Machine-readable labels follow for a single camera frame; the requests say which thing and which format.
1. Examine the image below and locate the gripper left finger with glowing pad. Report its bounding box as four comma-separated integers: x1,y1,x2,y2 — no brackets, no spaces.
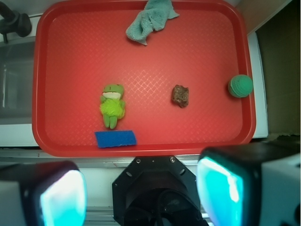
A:
0,161,87,226

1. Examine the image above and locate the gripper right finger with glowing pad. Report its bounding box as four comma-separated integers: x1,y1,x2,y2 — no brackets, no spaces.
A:
196,141,301,226

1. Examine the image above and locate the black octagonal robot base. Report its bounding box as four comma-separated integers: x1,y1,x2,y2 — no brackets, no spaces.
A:
112,156,208,226

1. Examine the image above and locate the green textured ball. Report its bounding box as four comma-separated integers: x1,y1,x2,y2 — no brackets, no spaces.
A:
228,74,253,98

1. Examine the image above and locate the blue sponge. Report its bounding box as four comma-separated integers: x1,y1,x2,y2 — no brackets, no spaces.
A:
95,130,137,148

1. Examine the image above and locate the green frog plush toy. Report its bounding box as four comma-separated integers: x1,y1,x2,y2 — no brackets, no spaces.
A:
99,84,126,129

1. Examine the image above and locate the brown rock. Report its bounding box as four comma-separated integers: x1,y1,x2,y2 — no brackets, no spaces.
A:
171,85,189,108

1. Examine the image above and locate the stainless steel sink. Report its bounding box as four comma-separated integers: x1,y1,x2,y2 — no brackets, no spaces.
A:
0,42,34,125

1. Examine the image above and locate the black faucet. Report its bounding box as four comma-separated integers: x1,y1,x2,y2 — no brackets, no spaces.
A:
0,1,32,44

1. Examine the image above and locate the teal crumpled cloth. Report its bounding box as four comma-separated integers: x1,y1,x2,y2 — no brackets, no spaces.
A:
126,0,179,46

